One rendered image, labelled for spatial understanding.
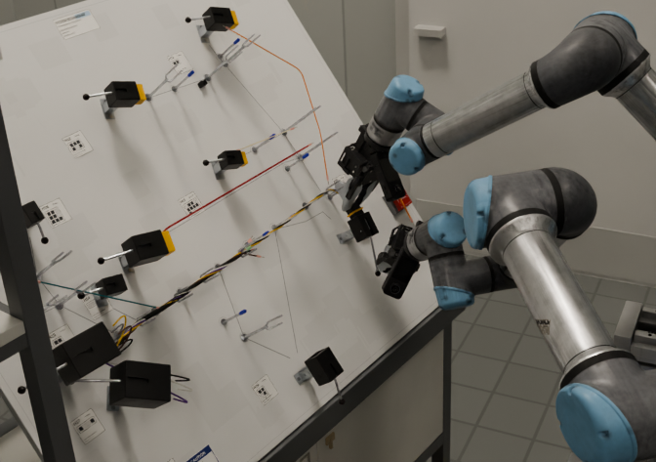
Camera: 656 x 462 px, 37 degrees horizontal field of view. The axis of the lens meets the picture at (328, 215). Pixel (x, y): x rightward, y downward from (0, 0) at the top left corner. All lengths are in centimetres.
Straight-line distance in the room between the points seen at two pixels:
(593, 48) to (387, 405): 108
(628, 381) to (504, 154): 289
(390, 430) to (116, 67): 112
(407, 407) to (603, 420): 128
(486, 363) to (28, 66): 226
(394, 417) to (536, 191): 106
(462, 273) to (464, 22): 221
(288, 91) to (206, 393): 81
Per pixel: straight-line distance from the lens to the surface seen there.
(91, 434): 186
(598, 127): 406
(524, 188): 160
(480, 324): 398
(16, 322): 144
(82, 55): 214
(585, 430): 137
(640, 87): 192
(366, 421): 240
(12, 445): 231
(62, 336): 188
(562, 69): 180
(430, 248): 198
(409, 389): 254
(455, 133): 191
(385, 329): 232
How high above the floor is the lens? 219
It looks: 27 degrees down
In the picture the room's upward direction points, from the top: 3 degrees counter-clockwise
